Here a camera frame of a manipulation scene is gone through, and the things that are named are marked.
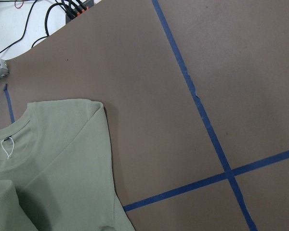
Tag olive green long-sleeve shirt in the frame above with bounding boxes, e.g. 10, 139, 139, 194
0, 99, 133, 231

